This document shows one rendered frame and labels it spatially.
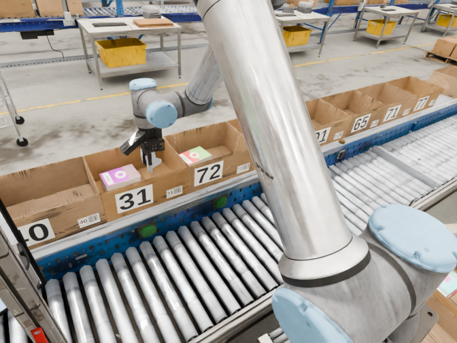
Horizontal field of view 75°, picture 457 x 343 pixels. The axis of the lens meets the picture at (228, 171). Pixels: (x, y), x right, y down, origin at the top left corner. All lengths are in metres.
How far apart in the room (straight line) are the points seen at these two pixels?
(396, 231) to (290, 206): 0.22
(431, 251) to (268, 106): 0.36
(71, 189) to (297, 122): 1.30
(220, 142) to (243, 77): 1.37
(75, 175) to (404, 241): 1.35
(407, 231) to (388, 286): 0.11
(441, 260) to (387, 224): 0.09
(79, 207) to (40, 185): 0.32
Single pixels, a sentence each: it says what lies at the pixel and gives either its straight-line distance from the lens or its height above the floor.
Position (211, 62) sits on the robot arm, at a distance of 0.83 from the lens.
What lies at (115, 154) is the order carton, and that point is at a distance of 1.55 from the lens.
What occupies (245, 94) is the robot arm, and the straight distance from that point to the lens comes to 0.46.
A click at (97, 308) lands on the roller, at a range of 1.33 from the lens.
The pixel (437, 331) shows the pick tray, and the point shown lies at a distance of 1.54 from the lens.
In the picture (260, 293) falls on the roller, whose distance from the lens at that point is 1.33.
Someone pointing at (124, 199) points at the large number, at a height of 0.98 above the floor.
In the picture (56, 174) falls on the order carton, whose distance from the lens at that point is 1.55.
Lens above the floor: 1.89
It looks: 38 degrees down
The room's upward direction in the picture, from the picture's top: 6 degrees clockwise
